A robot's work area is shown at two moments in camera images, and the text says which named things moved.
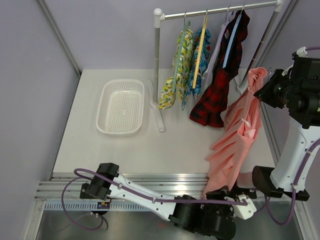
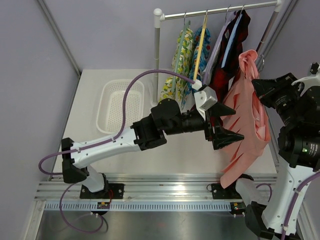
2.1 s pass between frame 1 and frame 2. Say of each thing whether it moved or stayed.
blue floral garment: stayed
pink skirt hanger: moved
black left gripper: moved
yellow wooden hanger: stayed
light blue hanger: stayed
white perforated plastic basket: stayed
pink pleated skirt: moved
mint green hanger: stayed
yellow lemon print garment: stayed
